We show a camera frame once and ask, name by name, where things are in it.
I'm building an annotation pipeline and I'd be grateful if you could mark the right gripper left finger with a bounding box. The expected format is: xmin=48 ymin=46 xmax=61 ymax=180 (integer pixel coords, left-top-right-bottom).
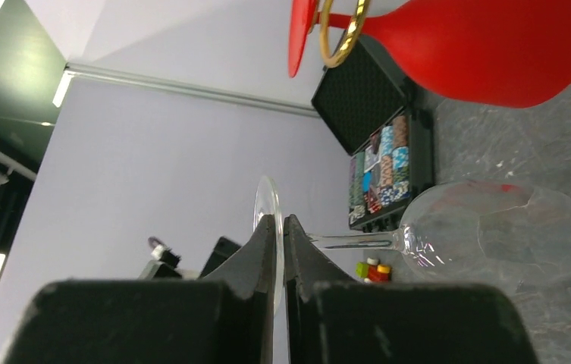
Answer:
xmin=1 ymin=215 xmax=276 ymax=363

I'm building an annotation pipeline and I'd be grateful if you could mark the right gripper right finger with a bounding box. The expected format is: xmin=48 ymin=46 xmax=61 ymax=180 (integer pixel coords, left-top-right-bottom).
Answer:
xmin=284 ymin=215 xmax=538 ymax=363

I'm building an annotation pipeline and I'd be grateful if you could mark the clear wine glass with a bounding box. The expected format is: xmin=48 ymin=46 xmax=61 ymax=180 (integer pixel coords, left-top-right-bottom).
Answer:
xmin=253 ymin=175 xmax=571 ymax=318

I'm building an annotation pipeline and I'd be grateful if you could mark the red wine glass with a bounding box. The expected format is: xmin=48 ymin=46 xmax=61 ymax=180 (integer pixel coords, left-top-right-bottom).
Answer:
xmin=287 ymin=0 xmax=571 ymax=108

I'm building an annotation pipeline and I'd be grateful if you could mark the toy brick car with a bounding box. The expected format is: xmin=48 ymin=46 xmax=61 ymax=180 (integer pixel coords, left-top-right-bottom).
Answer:
xmin=355 ymin=258 xmax=392 ymax=283

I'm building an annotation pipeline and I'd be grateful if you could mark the black poker chip case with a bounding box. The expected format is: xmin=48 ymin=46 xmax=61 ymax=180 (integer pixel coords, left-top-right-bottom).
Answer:
xmin=312 ymin=36 xmax=435 ymax=232

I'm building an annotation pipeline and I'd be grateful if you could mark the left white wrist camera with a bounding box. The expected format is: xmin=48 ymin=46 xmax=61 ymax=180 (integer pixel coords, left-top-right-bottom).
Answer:
xmin=148 ymin=237 xmax=180 ymax=269

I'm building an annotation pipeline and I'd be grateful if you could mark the gold wire glass rack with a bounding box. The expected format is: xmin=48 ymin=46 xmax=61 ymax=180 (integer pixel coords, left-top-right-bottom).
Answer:
xmin=318 ymin=0 xmax=371 ymax=68

